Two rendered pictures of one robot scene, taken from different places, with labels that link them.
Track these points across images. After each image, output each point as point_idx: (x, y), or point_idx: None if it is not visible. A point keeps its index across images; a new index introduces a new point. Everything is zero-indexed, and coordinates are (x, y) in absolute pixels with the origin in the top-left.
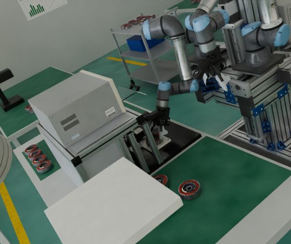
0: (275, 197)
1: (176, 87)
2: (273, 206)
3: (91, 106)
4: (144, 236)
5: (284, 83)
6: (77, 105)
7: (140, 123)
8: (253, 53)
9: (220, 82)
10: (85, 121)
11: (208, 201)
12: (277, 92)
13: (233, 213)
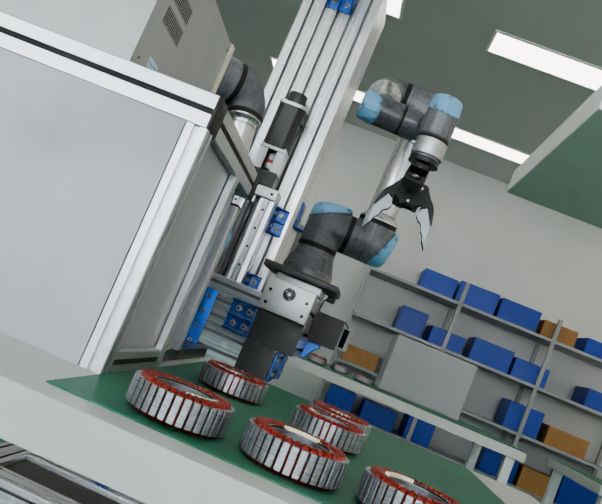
0: (499, 491)
1: None
2: (518, 502)
3: (201, 45)
4: None
5: (319, 344)
6: (204, 4)
7: (250, 194)
8: (322, 253)
9: (426, 226)
10: (177, 63)
11: (400, 460)
12: (280, 363)
13: (478, 492)
